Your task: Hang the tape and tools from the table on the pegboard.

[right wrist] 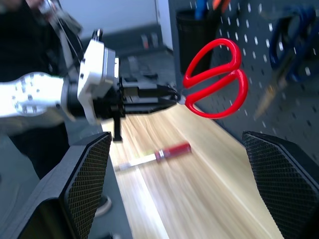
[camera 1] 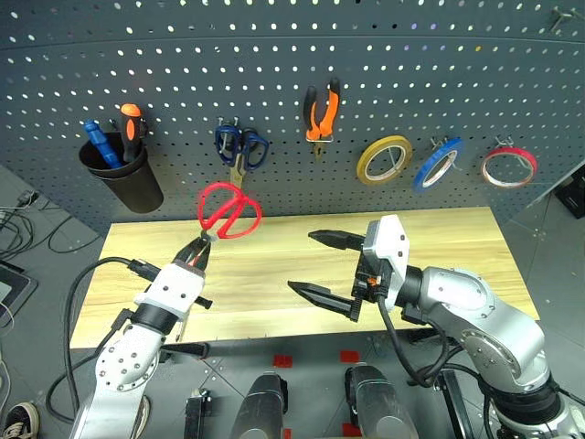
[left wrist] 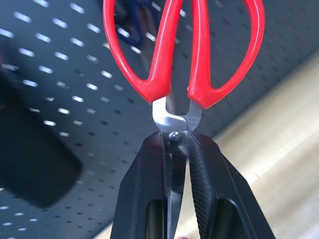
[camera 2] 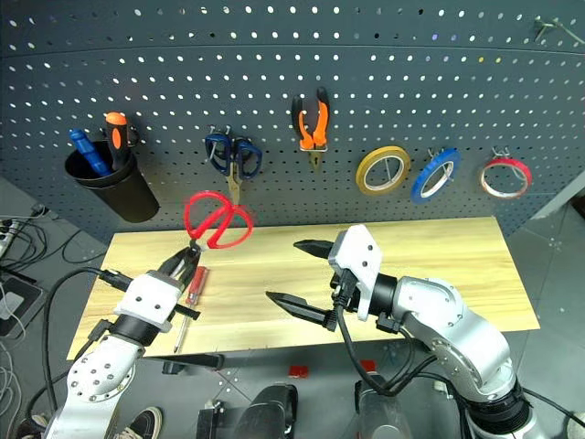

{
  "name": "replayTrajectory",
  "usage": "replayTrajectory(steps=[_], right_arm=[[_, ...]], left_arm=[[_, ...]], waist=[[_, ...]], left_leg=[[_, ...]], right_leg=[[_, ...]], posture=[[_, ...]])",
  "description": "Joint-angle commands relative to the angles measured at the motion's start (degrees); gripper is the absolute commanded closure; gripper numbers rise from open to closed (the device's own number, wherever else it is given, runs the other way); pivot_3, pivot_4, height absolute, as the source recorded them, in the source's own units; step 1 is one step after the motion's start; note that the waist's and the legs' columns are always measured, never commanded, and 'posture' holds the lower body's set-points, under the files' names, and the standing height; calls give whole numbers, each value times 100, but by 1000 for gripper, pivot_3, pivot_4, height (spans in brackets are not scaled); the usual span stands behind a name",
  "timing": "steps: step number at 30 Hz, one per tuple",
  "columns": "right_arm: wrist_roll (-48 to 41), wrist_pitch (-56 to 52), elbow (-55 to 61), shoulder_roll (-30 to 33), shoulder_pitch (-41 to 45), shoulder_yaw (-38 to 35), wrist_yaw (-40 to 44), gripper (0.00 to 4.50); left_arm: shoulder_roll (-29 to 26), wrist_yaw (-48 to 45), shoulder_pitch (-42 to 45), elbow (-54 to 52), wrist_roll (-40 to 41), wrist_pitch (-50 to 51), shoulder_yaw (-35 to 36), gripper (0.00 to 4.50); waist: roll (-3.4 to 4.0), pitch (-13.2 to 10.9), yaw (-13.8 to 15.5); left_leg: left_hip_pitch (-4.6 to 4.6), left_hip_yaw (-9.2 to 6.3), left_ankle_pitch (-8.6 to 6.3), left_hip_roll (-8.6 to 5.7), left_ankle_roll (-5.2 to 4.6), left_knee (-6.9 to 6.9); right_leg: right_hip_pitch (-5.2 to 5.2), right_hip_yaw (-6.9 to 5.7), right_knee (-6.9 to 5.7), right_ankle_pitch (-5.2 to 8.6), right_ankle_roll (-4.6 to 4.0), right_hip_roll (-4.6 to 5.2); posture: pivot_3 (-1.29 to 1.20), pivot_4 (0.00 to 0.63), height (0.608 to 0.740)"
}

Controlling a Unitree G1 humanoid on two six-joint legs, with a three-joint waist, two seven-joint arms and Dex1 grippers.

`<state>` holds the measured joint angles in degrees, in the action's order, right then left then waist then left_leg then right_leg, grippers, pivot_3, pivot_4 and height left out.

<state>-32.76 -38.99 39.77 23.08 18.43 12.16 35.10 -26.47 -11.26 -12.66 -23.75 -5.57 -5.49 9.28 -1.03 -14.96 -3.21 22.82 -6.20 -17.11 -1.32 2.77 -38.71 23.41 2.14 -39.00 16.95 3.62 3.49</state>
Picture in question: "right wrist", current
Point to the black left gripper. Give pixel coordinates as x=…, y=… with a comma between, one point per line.
x=112, y=99

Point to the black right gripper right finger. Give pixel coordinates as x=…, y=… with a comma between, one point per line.
x=281, y=179

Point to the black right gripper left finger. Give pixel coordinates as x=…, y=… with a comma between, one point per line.
x=82, y=174

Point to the dark grey pegboard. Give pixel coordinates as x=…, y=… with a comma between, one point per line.
x=261, y=82

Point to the black mesh holder basket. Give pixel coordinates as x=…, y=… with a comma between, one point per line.
x=194, y=37

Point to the white cabinet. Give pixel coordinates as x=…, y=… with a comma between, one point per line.
x=165, y=25

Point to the person in dark clothes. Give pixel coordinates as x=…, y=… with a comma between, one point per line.
x=22, y=42

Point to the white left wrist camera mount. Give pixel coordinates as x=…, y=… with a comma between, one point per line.
x=93, y=72

